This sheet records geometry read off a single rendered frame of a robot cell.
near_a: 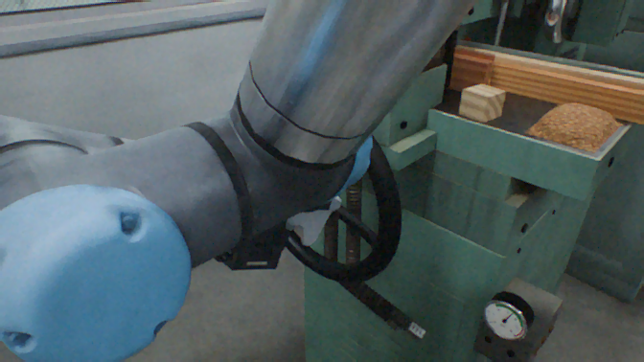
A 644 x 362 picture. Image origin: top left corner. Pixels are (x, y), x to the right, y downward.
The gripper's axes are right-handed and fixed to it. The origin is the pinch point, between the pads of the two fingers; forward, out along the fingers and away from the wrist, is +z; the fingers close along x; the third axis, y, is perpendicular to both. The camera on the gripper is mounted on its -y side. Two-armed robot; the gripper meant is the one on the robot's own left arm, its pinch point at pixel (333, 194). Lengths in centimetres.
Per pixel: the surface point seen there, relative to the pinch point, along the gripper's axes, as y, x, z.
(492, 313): 10.6, 12.9, 26.5
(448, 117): -13.7, -0.6, 19.6
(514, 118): -16.4, 6.5, 24.6
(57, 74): 5, -136, 8
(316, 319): 40, -31, 47
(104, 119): 17, -138, 27
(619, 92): -24.1, 15.8, 32.3
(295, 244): 12.2, -14.1, 12.4
